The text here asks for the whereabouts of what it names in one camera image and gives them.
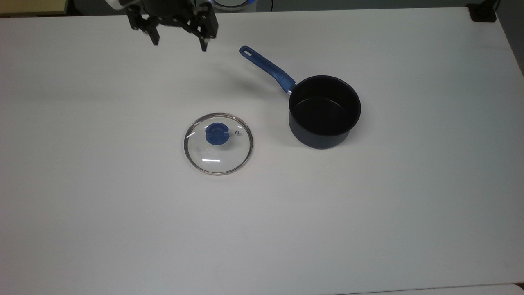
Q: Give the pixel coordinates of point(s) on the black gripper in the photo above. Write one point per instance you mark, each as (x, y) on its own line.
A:
(170, 10)

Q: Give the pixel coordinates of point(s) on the glass lid with blue knob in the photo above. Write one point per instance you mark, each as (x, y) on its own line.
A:
(217, 133)

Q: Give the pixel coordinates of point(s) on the light wooden board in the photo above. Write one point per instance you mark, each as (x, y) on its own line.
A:
(32, 6)

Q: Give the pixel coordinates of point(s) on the black clamp block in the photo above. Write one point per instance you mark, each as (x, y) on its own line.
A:
(483, 13)

